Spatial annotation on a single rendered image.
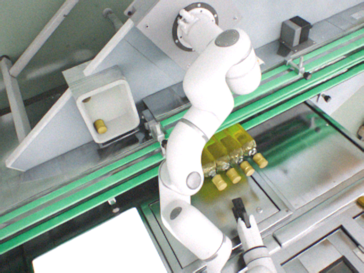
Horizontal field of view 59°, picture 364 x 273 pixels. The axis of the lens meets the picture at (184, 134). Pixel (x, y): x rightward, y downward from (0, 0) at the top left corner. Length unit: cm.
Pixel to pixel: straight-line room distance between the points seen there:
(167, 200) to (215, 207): 42
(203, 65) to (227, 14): 38
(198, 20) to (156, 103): 37
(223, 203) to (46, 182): 64
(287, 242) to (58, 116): 89
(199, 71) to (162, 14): 31
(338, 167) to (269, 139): 30
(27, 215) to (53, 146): 25
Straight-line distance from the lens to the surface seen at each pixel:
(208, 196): 127
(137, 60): 115
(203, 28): 95
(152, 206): 127
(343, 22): 164
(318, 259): 125
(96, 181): 119
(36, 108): 189
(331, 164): 145
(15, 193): 128
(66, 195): 120
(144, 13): 98
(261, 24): 139
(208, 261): 83
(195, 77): 72
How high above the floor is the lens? 166
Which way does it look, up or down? 38 degrees down
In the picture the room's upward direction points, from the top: 143 degrees clockwise
